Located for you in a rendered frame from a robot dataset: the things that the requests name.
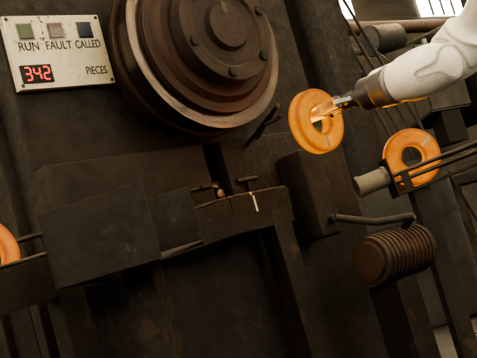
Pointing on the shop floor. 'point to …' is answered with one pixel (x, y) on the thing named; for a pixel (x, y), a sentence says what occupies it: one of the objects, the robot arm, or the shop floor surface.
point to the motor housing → (399, 287)
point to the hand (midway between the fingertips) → (314, 114)
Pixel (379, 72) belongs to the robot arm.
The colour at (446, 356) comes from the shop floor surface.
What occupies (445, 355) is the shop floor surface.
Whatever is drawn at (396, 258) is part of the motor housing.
